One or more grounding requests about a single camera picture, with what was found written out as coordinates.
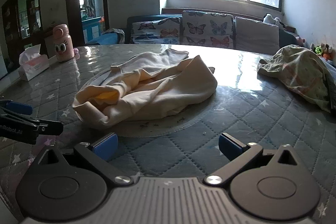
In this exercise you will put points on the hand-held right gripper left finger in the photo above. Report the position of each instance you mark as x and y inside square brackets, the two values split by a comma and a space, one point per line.
[105, 146]

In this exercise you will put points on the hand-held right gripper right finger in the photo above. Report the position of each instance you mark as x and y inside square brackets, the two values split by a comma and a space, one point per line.
[228, 146]

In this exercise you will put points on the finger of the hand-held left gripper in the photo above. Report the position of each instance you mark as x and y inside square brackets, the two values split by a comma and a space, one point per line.
[47, 129]
[21, 108]

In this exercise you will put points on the cream garment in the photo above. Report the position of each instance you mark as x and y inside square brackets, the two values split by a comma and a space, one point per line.
[170, 87]

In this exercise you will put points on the tissue box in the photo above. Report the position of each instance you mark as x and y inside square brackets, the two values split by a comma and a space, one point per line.
[34, 66]

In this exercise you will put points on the round black induction cooktop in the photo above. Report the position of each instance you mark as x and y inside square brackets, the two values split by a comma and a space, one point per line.
[157, 130]

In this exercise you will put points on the dark wooden chair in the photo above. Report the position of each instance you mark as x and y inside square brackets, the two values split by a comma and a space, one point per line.
[48, 43]

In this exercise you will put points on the pink cartoon water bottle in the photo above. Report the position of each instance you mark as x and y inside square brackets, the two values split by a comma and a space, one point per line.
[63, 43]

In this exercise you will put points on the small pink object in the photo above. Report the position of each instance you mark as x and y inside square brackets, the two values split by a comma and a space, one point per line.
[76, 50]

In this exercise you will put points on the dark wooden cabinet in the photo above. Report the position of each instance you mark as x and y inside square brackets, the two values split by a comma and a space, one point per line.
[13, 16]

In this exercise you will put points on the teal cabinet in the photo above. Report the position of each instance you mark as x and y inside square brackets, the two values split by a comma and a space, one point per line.
[90, 29]

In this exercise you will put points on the floral patterned garment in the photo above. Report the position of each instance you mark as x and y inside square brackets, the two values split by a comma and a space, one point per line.
[299, 69]

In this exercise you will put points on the blue blanket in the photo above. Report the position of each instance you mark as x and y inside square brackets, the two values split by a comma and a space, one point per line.
[105, 39]

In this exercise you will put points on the plain white cushion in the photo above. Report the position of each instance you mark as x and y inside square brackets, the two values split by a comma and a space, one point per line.
[257, 35]

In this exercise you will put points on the hanging garment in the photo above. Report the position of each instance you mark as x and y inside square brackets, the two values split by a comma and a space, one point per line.
[89, 3]

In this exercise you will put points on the wide butterfly print cushion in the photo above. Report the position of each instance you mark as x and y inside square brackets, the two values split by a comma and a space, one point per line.
[157, 29]

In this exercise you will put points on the pink toy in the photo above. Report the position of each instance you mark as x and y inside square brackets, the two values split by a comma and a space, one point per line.
[300, 40]

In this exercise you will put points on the dark blue sofa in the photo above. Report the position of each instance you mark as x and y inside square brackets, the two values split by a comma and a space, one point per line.
[141, 18]

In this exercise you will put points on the white plush toy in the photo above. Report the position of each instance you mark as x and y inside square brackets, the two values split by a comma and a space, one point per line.
[269, 18]

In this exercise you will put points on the colourful plush toys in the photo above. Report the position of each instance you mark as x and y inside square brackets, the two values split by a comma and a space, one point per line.
[326, 49]

